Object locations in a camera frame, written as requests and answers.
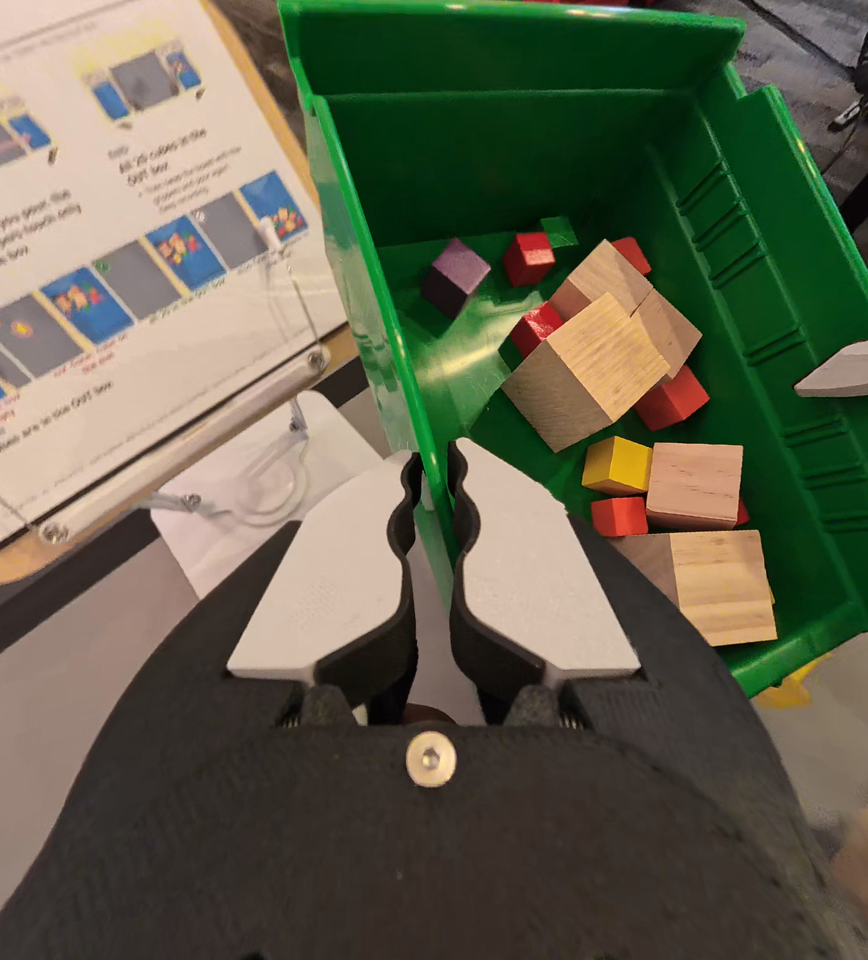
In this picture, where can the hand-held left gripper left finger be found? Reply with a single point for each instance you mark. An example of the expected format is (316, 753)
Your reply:
(329, 592)

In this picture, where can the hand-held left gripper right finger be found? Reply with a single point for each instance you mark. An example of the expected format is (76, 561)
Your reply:
(539, 592)

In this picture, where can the pile of wooden cubes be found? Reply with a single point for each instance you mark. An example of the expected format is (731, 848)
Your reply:
(591, 367)

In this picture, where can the yellow box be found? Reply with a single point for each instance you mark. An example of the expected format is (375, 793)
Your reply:
(786, 690)

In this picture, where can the green plastic box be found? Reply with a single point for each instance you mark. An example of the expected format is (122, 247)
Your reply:
(516, 150)

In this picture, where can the clear acrylic sheet holder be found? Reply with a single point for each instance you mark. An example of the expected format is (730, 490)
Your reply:
(276, 487)

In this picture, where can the printed instruction sheet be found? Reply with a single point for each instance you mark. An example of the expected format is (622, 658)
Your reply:
(141, 112)

